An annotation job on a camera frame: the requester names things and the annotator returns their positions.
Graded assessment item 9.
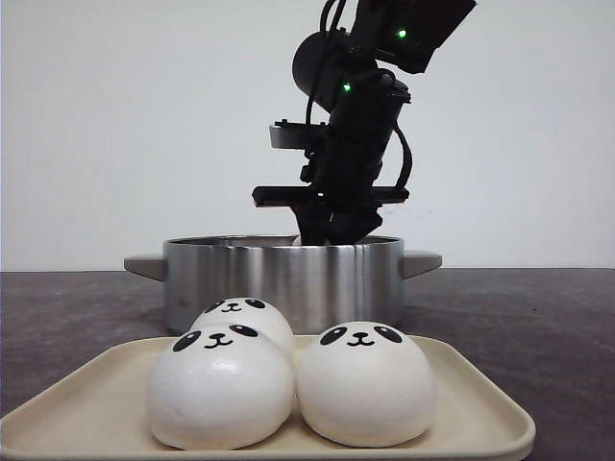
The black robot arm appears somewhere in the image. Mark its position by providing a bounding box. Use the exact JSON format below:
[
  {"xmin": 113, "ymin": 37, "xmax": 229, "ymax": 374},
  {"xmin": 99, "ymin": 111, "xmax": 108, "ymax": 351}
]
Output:
[{"xmin": 253, "ymin": 0, "xmax": 477, "ymax": 246}]

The panda bun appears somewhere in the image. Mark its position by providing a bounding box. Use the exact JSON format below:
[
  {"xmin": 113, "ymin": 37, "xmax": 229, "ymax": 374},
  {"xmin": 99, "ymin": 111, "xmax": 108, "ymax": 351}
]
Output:
[
  {"xmin": 146, "ymin": 323, "xmax": 295, "ymax": 449},
  {"xmin": 296, "ymin": 321, "xmax": 436, "ymax": 448},
  {"xmin": 189, "ymin": 297, "xmax": 295, "ymax": 358}
]

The stainless steel steamer pot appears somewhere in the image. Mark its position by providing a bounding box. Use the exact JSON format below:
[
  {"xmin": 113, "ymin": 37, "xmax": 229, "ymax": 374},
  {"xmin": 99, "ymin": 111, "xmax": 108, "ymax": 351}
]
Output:
[{"xmin": 124, "ymin": 235, "xmax": 442, "ymax": 334}]

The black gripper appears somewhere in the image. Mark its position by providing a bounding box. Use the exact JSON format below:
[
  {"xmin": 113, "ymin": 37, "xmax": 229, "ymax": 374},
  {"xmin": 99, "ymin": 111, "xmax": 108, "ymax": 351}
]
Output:
[{"xmin": 252, "ymin": 119, "xmax": 409, "ymax": 245}]

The beige plastic tray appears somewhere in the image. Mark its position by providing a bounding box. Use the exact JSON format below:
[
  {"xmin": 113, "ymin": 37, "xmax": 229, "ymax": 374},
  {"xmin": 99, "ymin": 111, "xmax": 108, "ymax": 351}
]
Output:
[{"xmin": 1, "ymin": 336, "xmax": 535, "ymax": 460}]

